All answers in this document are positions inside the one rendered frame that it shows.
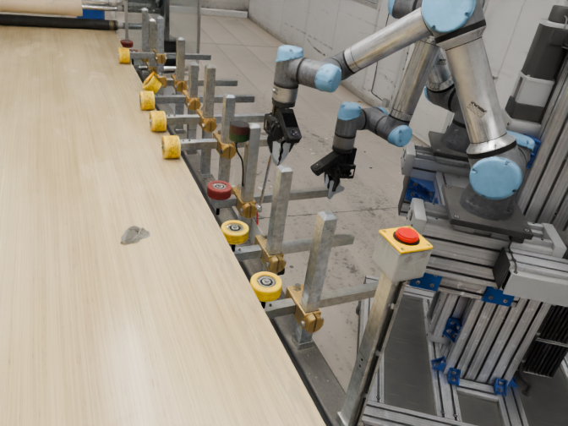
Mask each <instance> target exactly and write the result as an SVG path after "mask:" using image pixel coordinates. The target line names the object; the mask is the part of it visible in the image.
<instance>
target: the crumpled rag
mask: <svg viewBox="0 0 568 426"><path fill-rule="evenodd" d="M123 233H124V234H123V235H122V236H121V237H120V238H121V240H122V241H121V242H123V243H124V244H130V243H138V242H139V240H140V239H142V238H148V237H150V231H146V230H145V229H144V228H143V227H142V228H140V229H139V227H137V226H131V227H129V228H127V229H126V230H125V231H124V232H123Z"/></svg>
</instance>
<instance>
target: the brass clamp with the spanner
mask: <svg viewBox="0 0 568 426"><path fill-rule="evenodd" d="M240 193H241V189H237V187H232V194H234V195H235V196H236V198H237V205H236V206H235V207H236V209H237V210H238V213H239V214H240V216H244V217H246V218H252V217H254V216H255V215H256V214H257V208H256V206H255V205H256V202H255V200H254V201H247V202H243V201H242V199H241V198H240Z"/></svg>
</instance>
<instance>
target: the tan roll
mask: <svg viewBox="0 0 568 426"><path fill-rule="evenodd" d="M83 9H89V10H101V11H115V12H124V6H111V5H98V4H85V3H82V1H81V0H0V12H10V13H25V14H54V15H68V16H83Z"/></svg>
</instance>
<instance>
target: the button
mask: <svg viewBox="0 0 568 426"><path fill-rule="evenodd" d="M396 236H397V238H398V239H400V240H401V241H403V242H405V243H415V242H417V241H418V238H419V235H418V234H417V232H415V231H414V230H412V229H411V228H408V227H401V228H398V229H397V230H396Z"/></svg>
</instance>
